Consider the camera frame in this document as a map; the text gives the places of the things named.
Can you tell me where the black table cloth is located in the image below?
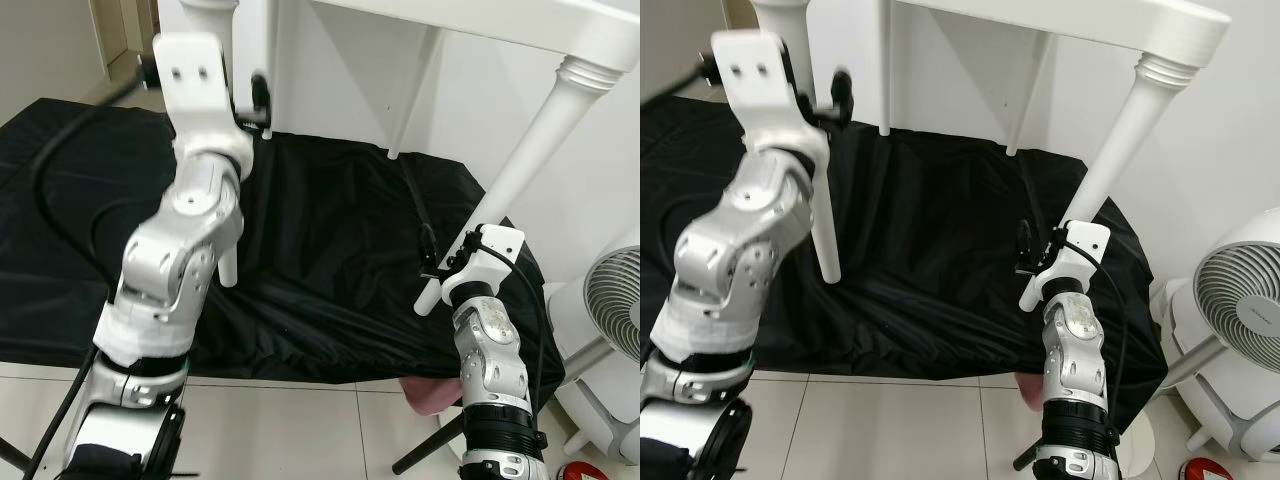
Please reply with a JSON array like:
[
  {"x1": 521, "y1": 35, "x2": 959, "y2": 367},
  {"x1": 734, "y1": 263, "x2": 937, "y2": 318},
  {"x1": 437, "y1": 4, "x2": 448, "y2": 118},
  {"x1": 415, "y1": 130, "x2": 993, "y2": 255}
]
[
  {"x1": 640, "y1": 95, "x2": 1171, "y2": 433},
  {"x1": 0, "y1": 95, "x2": 567, "y2": 403}
]

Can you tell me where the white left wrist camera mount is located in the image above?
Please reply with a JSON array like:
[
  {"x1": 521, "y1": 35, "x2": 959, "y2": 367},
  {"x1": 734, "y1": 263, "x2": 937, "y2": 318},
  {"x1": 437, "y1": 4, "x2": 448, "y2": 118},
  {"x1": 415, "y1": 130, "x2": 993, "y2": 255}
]
[
  {"x1": 709, "y1": 28, "x2": 832, "y2": 167},
  {"x1": 150, "y1": 32, "x2": 257, "y2": 177}
]

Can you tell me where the pink stool seat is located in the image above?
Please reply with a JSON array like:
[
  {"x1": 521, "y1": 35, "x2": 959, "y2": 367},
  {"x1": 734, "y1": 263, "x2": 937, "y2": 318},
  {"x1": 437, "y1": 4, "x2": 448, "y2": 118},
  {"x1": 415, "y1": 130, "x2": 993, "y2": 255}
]
[
  {"x1": 400, "y1": 377, "x2": 463, "y2": 417},
  {"x1": 1014, "y1": 370, "x2": 1047, "y2": 413}
]

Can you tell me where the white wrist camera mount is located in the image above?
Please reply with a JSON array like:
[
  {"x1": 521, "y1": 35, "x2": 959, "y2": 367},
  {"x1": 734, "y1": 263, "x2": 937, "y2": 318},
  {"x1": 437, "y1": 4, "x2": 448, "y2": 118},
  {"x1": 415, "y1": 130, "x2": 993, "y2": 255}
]
[
  {"x1": 1038, "y1": 220, "x2": 1114, "y2": 298},
  {"x1": 440, "y1": 225, "x2": 527, "y2": 303},
  {"x1": 150, "y1": 32, "x2": 257, "y2": 177},
  {"x1": 709, "y1": 28, "x2": 832, "y2": 167}
]

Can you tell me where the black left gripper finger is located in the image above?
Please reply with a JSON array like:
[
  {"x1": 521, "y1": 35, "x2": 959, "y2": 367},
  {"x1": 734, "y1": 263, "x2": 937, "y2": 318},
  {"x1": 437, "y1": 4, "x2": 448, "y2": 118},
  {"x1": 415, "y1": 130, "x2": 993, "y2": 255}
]
[
  {"x1": 250, "y1": 72, "x2": 273, "y2": 131},
  {"x1": 830, "y1": 68, "x2": 857, "y2": 129}
]

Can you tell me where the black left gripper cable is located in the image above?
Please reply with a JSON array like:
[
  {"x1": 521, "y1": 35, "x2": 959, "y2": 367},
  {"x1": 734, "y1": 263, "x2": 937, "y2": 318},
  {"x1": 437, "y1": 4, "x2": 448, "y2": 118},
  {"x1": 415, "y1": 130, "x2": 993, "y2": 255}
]
[{"x1": 22, "y1": 368, "x2": 93, "y2": 480}]

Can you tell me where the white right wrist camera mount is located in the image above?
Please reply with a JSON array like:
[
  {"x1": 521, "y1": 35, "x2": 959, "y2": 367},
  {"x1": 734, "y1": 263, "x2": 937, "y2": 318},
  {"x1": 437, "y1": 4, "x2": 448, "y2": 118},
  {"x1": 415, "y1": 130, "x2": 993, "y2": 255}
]
[
  {"x1": 440, "y1": 225, "x2": 527, "y2": 303},
  {"x1": 1038, "y1": 220, "x2": 1114, "y2": 298}
]

